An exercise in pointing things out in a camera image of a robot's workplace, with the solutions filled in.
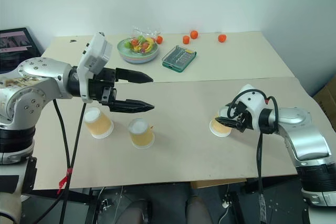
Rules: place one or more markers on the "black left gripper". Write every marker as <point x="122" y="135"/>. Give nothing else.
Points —
<point x="101" y="91"/>

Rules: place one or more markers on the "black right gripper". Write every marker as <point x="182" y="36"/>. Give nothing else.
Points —
<point x="244" y="121"/>

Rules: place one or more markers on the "yellow paper cup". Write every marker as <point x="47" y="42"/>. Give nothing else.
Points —
<point x="219" y="130"/>
<point x="141" y="134"/>
<point x="98" y="125"/>

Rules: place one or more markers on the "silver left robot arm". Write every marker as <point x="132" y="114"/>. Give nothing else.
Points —
<point x="39" y="77"/>

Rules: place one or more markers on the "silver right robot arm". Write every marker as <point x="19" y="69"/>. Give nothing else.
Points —
<point x="302" y="132"/>

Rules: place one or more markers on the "colourful toy fruit pile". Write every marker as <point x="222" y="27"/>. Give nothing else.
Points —
<point x="140" y="44"/>

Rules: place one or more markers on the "green clear screwdriver bit case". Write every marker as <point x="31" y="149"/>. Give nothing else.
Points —
<point x="179" y="58"/>

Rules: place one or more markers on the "small orange fruit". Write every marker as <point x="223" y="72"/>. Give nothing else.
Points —
<point x="194" y="34"/>
<point x="186" y="40"/>
<point x="159" y="40"/>
<point x="222" y="38"/>

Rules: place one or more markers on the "clear plastic bag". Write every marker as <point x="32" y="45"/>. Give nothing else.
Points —
<point x="147" y="32"/>

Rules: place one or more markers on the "brown cardboard sheet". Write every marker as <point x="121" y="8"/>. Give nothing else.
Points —
<point x="218" y="182"/>

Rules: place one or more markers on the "white plug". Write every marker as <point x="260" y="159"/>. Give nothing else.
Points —
<point x="225" y="203"/>

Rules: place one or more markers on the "brown cardboard box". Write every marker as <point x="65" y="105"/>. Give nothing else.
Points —
<point x="326" y="100"/>

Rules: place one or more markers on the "black framed monitor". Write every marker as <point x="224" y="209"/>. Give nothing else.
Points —
<point x="15" y="48"/>

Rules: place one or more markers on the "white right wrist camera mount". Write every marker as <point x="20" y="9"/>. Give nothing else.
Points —
<point x="253" y="103"/>

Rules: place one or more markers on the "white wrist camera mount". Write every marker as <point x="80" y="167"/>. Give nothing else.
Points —
<point x="253" y="103"/>
<point x="94" y="51"/>

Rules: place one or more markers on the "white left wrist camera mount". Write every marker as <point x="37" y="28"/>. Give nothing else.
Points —
<point x="94" y="51"/>

